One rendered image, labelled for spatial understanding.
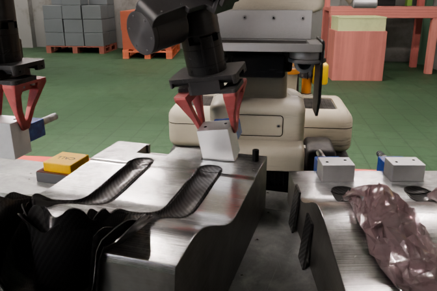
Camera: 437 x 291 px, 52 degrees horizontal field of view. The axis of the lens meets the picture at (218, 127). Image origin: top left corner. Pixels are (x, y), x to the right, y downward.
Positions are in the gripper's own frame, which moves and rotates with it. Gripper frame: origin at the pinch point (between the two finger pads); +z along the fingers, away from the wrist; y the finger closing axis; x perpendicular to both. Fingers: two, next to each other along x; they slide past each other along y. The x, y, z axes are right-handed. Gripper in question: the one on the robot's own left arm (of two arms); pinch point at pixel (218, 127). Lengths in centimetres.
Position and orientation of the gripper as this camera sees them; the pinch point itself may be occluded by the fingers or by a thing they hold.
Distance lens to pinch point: 68.5
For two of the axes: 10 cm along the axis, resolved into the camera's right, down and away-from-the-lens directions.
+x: 2.8, -4.2, 8.7
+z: 1.8, 9.1, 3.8
